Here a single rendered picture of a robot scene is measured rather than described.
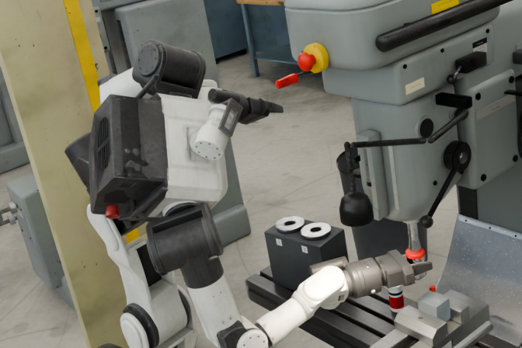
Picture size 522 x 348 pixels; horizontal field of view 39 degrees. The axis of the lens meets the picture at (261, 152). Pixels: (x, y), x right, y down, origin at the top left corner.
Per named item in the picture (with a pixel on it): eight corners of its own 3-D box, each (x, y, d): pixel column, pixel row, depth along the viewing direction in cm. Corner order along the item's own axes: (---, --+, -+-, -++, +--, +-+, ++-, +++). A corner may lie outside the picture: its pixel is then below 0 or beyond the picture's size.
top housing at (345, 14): (367, 77, 142) (356, -5, 137) (281, 64, 162) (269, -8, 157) (509, 16, 167) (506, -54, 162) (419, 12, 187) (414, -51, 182)
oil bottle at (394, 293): (398, 314, 204) (394, 280, 200) (387, 309, 207) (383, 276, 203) (407, 307, 206) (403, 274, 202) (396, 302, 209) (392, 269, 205)
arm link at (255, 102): (242, 133, 223) (214, 128, 214) (239, 103, 225) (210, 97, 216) (273, 122, 215) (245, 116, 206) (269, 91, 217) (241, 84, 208)
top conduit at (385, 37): (388, 53, 140) (387, 35, 138) (372, 51, 143) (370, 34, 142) (525, -2, 164) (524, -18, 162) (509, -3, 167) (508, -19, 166)
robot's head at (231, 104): (193, 133, 160) (215, 123, 155) (206, 105, 165) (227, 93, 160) (214, 150, 163) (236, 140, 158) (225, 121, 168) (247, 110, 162)
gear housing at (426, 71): (401, 109, 152) (396, 63, 148) (321, 94, 170) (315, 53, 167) (498, 63, 169) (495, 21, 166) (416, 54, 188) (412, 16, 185)
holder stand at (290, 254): (328, 302, 215) (318, 243, 208) (273, 283, 230) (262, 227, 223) (352, 282, 223) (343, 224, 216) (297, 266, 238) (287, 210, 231)
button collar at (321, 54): (324, 74, 149) (320, 46, 147) (304, 71, 154) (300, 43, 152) (331, 71, 150) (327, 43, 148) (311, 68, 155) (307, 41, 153)
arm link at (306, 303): (350, 279, 176) (307, 310, 171) (347, 295, 183) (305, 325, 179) (333, 259, 179) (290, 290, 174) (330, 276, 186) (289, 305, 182)
